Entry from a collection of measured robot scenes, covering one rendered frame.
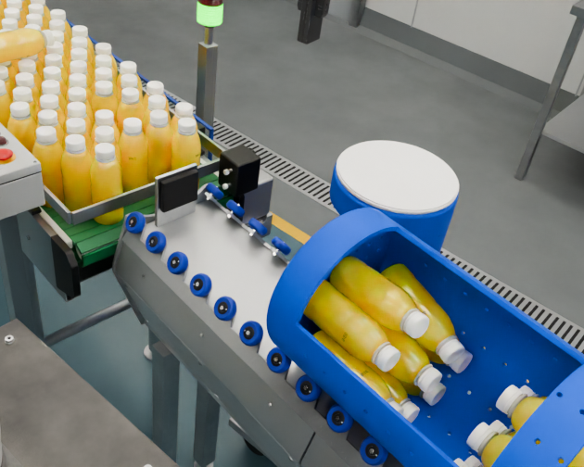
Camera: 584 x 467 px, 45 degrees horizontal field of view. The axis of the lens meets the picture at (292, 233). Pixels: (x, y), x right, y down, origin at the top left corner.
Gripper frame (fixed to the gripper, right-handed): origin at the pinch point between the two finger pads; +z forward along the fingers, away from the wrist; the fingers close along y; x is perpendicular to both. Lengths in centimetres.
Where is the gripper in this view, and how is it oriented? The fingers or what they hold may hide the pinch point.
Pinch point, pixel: (311, 13)
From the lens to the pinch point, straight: 92.6
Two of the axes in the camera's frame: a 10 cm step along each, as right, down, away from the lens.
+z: -1.2, 7.7, 6.3
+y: -8.0, -4.5, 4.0
